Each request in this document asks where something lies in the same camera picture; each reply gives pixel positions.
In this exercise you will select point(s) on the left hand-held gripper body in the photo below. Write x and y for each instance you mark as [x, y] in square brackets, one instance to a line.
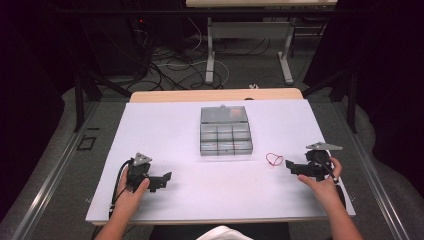
[136, 171]

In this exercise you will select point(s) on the white-legged desk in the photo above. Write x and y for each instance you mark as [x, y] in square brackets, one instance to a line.
[250, 30]

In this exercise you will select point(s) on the person's right hand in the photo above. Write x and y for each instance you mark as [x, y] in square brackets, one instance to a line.
[321, 190]

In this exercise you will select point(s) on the white table mat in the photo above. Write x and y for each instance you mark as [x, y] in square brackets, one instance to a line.
[206, 193]

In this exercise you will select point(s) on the person's white shirt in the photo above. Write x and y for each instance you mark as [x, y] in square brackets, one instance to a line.
[224, 234]

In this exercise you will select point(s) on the clear plastic compartment box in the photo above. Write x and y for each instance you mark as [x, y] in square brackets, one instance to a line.
[225, 130]

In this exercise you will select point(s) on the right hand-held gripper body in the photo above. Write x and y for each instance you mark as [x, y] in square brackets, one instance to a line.
[316, 160]

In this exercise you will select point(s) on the wooden table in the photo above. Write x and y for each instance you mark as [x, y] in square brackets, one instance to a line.
[200, 95]

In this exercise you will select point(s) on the person's left hand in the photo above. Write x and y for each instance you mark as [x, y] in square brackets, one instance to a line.
[131, 198]

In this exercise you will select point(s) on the small white floor object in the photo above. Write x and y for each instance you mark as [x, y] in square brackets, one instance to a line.
[254, 86]

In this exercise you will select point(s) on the black equipment with red light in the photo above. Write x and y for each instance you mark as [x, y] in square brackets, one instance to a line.
[141, 36]

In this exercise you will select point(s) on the metal floor rail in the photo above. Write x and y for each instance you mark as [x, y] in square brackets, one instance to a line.
[46, 180]
[370, 180]

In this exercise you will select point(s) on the black metal stand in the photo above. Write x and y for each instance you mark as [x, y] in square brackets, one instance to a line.
[350, 96]
[81, 100]

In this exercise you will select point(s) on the red rubber band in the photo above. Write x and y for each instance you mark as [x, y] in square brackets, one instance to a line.
[274, 159]

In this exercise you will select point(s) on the person's dark pants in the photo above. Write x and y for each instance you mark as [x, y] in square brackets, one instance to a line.
[266, 231]

